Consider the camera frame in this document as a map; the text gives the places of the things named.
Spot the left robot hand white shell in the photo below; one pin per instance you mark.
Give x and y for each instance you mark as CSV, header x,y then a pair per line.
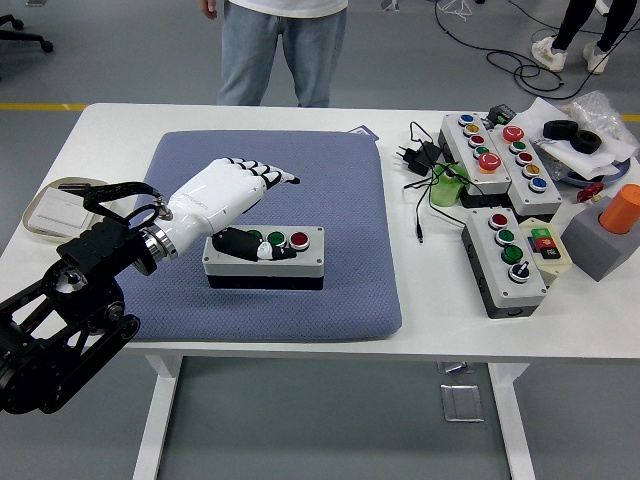
x,y
215,195

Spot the four-button box black base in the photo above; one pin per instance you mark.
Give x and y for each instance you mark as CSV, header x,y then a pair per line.
x,y
300,265

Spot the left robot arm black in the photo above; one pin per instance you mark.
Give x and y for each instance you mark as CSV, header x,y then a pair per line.
x,y
75,280

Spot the five-button box red mushroom button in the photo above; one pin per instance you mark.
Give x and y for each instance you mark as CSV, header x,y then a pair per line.
x,y
542,200
455,131

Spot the four-button box grey base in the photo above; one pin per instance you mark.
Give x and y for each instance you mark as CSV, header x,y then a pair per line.
x,y
520,295

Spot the blue-grey padded mat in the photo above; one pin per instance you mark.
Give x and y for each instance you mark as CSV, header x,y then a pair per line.
x,y
325,200

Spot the dark brown battery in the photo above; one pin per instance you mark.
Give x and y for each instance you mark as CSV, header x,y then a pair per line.
x,y
70,187

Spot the purple and white card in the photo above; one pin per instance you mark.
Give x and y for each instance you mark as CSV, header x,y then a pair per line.
x,y
365,131

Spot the cream shallow tray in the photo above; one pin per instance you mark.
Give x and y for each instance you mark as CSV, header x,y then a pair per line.
x,y
34,212

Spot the black power adapter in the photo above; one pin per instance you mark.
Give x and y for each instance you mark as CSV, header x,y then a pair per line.
x,y
422,155

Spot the green plastic bottle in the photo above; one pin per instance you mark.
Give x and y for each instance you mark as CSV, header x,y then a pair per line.
x,y
445,192

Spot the white table leg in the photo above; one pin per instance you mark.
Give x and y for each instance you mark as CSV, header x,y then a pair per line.
x,y
155,425
515,425

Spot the black office chair base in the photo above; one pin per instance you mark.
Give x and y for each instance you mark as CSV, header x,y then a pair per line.
x,y
25,35

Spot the small metal floor plate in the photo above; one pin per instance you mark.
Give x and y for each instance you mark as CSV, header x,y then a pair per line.
x,y
455,367

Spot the black and green terminal block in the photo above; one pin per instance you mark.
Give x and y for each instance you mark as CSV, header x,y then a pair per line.
x,y
501,115

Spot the metal floor socket plate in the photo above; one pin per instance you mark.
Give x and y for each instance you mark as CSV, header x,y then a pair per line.
x,y
462,402

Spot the red knob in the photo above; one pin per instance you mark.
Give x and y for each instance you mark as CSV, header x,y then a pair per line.
x,y
587,194

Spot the white paper sheet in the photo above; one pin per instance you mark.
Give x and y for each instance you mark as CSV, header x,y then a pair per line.
x,y
590,162

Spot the grey block holder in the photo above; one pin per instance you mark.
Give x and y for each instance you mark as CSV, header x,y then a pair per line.
x,y
595,250

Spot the clear bubble wrap bag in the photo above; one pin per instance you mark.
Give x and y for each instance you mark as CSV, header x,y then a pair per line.
x,y
600,112

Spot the person with white shoes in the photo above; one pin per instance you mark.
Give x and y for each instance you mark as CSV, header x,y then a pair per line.
x,y
575,20

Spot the blue-rimmed round plate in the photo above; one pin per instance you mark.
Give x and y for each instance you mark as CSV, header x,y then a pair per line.
x,y
620,175

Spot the orange cylinder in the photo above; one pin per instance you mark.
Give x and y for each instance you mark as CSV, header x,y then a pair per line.
x,y
622,210

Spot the white wall switch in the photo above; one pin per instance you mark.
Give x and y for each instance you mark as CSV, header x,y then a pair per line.
x,y
60,210

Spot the cream three-key switch box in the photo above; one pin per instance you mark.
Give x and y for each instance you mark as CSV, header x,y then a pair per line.
x,y
547,247

